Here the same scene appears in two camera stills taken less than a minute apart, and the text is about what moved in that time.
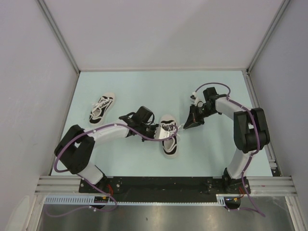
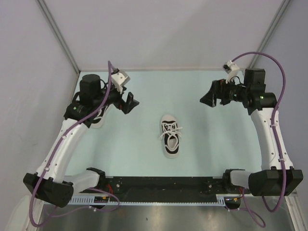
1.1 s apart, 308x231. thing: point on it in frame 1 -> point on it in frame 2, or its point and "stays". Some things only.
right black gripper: (193, 119) -> (218, 91)
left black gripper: (154, 126) -> (126, 107)
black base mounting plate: (165, 189) stays
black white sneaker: (170, 146) stays
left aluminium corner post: (45, 9) stays
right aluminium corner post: (284, 5) stays
